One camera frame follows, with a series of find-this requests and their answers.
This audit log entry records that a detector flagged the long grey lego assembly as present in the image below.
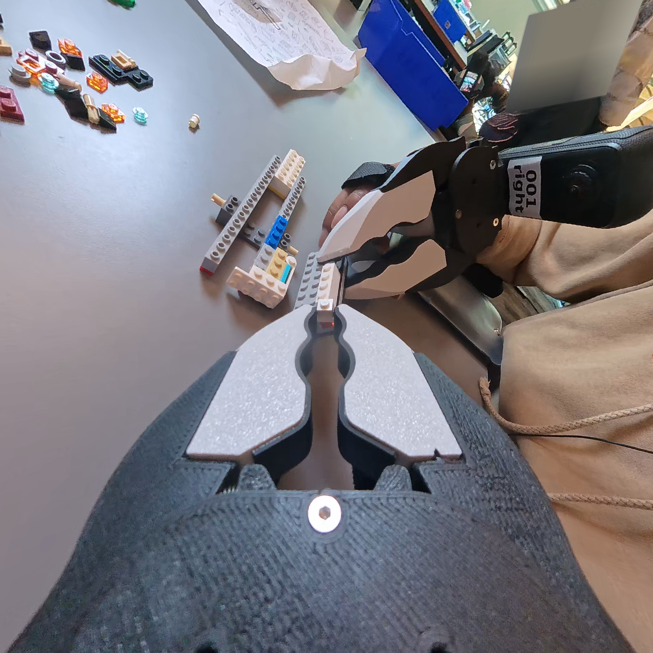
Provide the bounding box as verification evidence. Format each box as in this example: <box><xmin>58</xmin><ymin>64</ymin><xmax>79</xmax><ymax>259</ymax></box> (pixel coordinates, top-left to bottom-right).
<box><xmin>199</xmin><ymin>149</ymin><xmax>308</xmax><ymax>310</ymax></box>

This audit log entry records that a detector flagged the person's right hand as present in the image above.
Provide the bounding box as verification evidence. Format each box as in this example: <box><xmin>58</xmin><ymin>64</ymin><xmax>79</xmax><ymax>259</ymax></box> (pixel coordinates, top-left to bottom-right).
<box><xmin>322</xmin><ymin>186</ymin><xmax>381</xmax><ymax>245</ymax></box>

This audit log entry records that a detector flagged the white paper instruction sheet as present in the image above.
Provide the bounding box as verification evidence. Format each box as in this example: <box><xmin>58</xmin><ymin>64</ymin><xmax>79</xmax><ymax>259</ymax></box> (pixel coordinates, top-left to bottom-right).
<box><xmin>196</xmin><ymin>0</ymin><xmax>367</xmax><ymax>91</ymax></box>

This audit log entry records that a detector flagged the person's beige hoodie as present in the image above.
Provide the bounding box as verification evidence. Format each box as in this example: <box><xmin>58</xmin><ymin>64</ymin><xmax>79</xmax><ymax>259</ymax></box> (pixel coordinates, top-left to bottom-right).
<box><xmin>480</xmin><ymin>278</ymin><xmax>653</xmax><ymax>653</ymax></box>

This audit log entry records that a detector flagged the pile of loose lego parts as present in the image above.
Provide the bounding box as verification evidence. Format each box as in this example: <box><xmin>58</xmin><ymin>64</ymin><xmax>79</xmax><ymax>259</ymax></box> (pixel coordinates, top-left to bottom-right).
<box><xmin>0</xmin><ymin>13</ymin><xmax>154</xmax><ymax>134</ymax></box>

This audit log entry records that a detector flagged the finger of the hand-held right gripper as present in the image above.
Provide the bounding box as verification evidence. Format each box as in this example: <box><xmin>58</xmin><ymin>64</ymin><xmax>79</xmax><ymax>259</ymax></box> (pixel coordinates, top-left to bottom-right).
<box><xmin>317</xmin><ymin>137</ymin><xmax>467</xmax><ymax>263</ymax></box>
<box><xmin>345</xmin><ymin>232</ymin><xmax>462</xmax><ymax>301</ymax></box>

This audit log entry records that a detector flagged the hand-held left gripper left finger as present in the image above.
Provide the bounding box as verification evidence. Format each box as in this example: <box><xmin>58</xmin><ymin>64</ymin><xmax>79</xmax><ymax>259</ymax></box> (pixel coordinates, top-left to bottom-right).
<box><xmin>185</xmin><ymin>305</ymin><xmax>313</xmax><ymax>486</ymax></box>

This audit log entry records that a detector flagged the person's right forearm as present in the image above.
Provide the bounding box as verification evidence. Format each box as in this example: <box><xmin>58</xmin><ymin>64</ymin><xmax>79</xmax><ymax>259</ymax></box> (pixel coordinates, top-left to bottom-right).
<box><xmin>477</xmin><ymin>206</ymin><xmax>653</xmax><ymax>307</ymax></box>

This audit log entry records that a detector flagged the blue storage bin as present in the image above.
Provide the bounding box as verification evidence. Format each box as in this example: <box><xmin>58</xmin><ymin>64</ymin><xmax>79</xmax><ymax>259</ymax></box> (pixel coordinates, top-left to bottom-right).
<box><xmin>433</xmin><ymin>0</ymin><xmax>467</xmax><ymax>44</ymax></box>
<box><xmin>357</xmin><ymin>0</ymin><xmax>469</xmax><ymax>132</ymax></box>

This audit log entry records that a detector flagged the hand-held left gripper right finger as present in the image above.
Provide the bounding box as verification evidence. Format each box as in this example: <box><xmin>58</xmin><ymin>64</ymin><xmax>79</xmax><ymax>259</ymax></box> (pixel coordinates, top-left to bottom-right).
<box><xmin>334</xmin><ymin>304</ymin><xmax>464</xmax><ymax>490</ymax></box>

